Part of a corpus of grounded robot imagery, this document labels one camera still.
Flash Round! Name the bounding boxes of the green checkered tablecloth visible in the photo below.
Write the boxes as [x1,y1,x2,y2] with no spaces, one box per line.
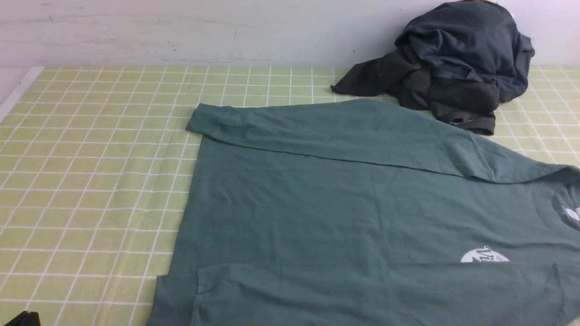
[1,66,579,326]

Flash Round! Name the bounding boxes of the green long-sleeve shirt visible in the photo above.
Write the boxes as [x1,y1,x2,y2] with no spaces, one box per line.
[147,99,580,326]

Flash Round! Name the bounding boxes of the dark grey clothes pile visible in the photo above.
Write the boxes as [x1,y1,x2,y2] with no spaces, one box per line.
[331,0,535,136]

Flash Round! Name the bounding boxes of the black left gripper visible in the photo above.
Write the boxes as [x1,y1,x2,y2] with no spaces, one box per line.
[4,311,41,326]

